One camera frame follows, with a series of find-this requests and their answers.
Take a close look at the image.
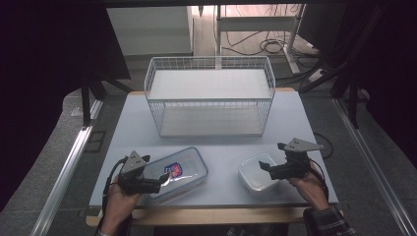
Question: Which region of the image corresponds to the hand-held gripper cable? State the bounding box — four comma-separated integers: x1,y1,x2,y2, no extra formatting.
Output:
308,158,329,201
101,156,129,215

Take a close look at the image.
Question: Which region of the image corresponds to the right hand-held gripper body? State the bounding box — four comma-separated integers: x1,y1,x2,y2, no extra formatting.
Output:
276,138,326,181

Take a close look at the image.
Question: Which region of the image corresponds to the white power strip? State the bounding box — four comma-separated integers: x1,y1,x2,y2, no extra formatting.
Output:
308,68,327,84

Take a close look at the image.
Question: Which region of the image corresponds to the black metal stand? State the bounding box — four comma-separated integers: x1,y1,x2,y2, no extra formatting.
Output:
80,77,132,127
298,6,387,130

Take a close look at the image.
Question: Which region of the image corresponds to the small white plastic container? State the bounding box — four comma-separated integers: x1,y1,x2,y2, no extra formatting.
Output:
238,151,289,197

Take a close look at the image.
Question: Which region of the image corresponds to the person's right hand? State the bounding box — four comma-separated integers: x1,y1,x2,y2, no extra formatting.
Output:
288,162,330,211

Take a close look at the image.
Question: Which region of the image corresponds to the left hand-held gripper cable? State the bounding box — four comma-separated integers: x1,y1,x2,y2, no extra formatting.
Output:
101,156,129,215

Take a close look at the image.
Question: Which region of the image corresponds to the white cabinet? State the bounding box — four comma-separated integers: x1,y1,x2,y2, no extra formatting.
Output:
106,6,195,57

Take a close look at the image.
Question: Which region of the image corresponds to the black curtain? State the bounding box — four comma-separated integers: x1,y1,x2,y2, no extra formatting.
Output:
0,0,131,210
328,0,417,161

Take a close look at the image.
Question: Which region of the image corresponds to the bundle of floor cables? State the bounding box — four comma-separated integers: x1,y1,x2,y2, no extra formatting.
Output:
222,30,321,57

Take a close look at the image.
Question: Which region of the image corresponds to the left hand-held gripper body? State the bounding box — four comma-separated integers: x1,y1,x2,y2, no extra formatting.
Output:
117,149,162,197

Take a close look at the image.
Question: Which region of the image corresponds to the right hand-held gripper cable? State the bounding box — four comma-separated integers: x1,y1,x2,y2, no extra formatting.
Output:
308,158,329,201

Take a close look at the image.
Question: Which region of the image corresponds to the white desk frame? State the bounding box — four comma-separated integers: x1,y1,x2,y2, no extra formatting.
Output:
214,4,308,75

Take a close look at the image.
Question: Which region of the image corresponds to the person's left hand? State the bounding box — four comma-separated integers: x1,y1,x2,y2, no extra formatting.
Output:
99,177,143,231

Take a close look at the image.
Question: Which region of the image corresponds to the aluminium rail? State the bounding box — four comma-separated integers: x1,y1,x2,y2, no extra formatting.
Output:
30,99,104,236
332,97,417,236

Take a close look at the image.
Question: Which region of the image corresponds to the white wire shelf rack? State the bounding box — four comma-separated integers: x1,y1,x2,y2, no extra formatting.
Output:
144,55,276,138

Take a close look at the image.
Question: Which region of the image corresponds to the black floor grate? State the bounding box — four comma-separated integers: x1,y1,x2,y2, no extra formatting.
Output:
83,130,107,153

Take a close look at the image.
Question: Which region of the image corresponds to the black floor cable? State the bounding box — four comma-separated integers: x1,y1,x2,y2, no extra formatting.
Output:
313,132,334,160

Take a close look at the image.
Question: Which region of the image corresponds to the large clear blue-rimmed container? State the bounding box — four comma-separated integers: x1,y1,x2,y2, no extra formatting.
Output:
142,146,209,203

